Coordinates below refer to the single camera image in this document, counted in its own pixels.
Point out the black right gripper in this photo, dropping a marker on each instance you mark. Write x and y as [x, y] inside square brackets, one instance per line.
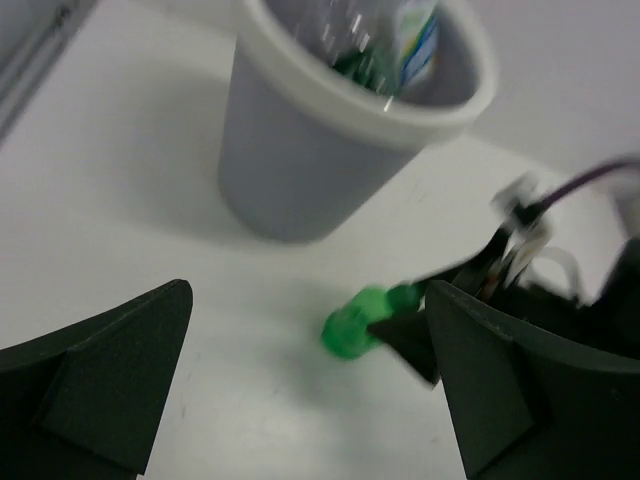
[545, 307]

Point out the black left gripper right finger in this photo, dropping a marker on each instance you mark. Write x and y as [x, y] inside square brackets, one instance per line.
[529, 404]

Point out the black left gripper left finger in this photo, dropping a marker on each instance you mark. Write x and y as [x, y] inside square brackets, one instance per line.
[86, 401]

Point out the green plastic bottle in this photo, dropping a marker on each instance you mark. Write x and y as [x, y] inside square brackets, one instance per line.
[345, 332]

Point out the clear bottle dark green label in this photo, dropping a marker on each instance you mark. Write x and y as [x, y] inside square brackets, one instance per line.
[369, 69]

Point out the clear bottle green white label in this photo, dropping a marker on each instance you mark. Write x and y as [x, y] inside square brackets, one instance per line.
[406, 32]

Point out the grey bin with white rim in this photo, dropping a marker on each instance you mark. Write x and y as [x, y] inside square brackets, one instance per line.
[303, 147]

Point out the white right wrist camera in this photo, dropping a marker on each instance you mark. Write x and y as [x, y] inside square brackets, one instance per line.
[530, 232]

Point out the aluminium left side rail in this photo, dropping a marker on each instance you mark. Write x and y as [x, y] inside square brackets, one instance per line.
[34, 34]

